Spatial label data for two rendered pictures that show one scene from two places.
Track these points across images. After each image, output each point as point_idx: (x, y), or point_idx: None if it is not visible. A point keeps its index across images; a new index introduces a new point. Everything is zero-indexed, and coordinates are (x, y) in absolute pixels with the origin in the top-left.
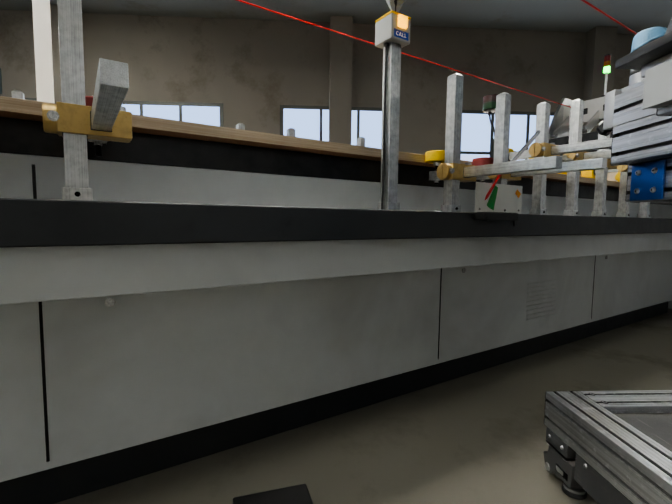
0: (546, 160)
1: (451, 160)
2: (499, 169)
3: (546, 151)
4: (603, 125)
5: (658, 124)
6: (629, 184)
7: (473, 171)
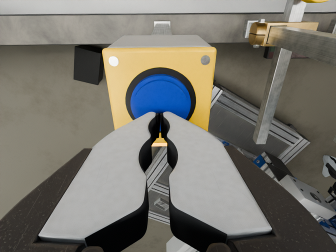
0: (256, 135)
1: (269, 40)
2: (265, 93)
3: None
4: (288, 177)
5: None
6: (267, 159)
7: (274, 60)
